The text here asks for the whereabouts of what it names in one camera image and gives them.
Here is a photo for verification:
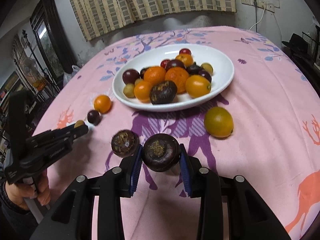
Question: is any small green longan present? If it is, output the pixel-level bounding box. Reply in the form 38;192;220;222
74;120;85;128

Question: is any dark water chestnut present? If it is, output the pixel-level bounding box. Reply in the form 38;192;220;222
150;80;177;105
142;133;181;172
186;63;203;75
111;129;139;158

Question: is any dark purple plum top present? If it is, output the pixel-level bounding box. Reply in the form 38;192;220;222
122;69;140;85

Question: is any small orange kumquat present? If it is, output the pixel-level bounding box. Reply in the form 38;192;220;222
93;95;112;114
134;81;153;102

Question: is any red cherry tomato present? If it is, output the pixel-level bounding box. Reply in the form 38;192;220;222
179;48;191;55
160;59;170;68

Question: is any large mandarin orange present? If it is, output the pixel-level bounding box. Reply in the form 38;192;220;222
165;67;189;94

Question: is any large dark purple plum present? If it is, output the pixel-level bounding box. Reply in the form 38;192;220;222
165;59;185;71

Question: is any yellow lemon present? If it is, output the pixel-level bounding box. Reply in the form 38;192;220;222
204;107;234;139
185;75;211;98

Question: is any yellow-green longan with stem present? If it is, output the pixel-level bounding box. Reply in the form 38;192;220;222
201;63;214;76

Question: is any tan longan front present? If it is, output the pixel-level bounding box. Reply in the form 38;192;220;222
123;83;135;98

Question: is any small dark plum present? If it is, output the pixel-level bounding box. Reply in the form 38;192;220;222
199;69;212;83

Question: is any person's left hand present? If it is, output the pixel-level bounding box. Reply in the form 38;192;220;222
5;170;51;210

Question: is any small dark grape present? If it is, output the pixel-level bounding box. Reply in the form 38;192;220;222
87;110;101;126

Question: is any white plastic bag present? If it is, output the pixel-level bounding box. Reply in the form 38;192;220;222
62;64;81;87

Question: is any dark framed cabinet door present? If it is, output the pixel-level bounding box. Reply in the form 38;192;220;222
30;0;76;88

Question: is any pink printed tablecloth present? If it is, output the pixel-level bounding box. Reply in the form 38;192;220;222
36;27;319;239

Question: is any checked beige curtain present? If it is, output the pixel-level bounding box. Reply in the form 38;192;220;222
69;0;237;41

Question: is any white oval plate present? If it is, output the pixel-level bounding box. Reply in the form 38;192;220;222
112;43;235;112

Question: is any white power cable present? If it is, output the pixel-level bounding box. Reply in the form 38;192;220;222
248;6;266;32

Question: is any white wall power strip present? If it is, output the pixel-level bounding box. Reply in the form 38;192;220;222
240;0;275;12

